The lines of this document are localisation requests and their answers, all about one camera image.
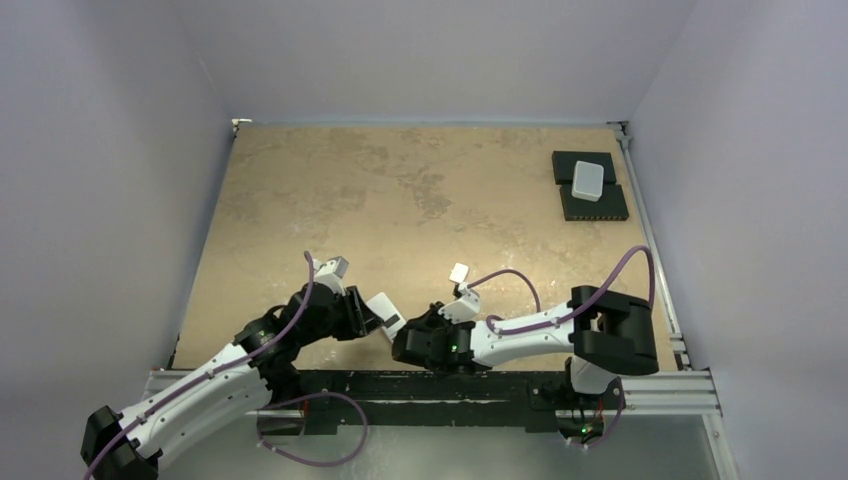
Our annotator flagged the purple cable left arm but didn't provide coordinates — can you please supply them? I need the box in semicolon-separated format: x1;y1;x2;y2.
82;250;317;480

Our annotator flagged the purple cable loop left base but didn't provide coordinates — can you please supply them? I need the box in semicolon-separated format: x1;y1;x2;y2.
256;391;370;468

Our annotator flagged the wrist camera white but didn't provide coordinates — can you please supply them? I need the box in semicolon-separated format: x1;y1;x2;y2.
438;282;481;324
312;256;349;296

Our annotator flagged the aluminium frame rail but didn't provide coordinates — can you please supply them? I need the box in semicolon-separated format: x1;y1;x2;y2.
163;125;733;479

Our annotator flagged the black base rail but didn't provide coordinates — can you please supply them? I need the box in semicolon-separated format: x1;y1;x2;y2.
272;370;616;435

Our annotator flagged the black tray rear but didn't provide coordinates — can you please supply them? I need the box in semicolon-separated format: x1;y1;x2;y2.
551;150;617;186

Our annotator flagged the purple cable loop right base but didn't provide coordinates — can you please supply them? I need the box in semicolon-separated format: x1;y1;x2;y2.
560;377;626;452

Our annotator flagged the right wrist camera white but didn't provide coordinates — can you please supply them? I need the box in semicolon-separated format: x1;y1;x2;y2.
438;282;481;324

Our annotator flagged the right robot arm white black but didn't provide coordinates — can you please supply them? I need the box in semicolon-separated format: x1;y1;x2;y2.
386;285;660;407

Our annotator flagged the black tray front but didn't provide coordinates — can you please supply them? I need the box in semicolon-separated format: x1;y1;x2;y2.
559;184;629;221

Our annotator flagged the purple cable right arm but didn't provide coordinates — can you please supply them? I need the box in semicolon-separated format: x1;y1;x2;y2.
463;245;656;336

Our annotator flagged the white remote control red face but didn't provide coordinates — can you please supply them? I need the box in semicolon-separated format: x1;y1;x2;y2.
366;292;407;342

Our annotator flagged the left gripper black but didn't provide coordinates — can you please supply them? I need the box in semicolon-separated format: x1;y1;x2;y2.
299;285;382;346

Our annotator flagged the white plastic box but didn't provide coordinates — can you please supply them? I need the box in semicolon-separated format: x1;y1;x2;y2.
571;161;605;202

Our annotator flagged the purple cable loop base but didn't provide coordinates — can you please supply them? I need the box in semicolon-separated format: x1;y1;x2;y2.
256;391;370;468
560;377;626;452

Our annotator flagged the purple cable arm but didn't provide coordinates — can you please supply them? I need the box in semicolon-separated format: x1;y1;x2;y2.
463;245;656;336
82;250;317;480

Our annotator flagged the black tray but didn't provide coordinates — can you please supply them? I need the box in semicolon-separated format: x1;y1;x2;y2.
551;150;617;186
559;184;629;221

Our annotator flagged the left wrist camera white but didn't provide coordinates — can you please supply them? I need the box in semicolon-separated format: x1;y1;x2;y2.
312;256;349;296

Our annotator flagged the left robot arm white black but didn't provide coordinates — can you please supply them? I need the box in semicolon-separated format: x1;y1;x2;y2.
81;281;401;479

